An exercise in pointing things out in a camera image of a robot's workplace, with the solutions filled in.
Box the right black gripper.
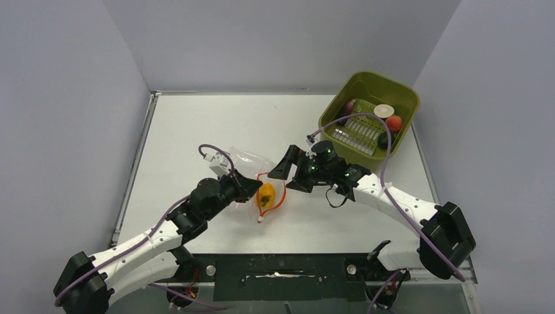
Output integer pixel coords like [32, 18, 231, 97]
[268, 146, 331, 194]

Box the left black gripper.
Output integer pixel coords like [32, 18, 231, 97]
[204, 168, 262, 221]

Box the yellow toy bell pepper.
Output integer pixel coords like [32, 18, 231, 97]
[257, 183, 276, 209]

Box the clear zip top bag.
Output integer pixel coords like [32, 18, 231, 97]
[229, 146, 287, 224]

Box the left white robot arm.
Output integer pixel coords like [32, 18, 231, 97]
[54, 170, 262, 313]

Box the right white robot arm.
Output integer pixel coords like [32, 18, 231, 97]
[268, 141, 476, 281]

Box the olive green plastic basket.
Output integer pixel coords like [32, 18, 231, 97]
[318, 71, 420, 173]

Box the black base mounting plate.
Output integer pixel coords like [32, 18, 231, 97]
[168, 253, 393, 302]

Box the purple toy eggplant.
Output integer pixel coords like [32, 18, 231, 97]
[336, 99, 356, 126]

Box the dark green toy avocado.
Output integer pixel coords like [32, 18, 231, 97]
[377, 132, 397, 151]

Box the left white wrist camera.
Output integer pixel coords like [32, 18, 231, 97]
[209, 153, 230, 177]

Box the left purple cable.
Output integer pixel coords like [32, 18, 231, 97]
[54, 143, 237, 313]

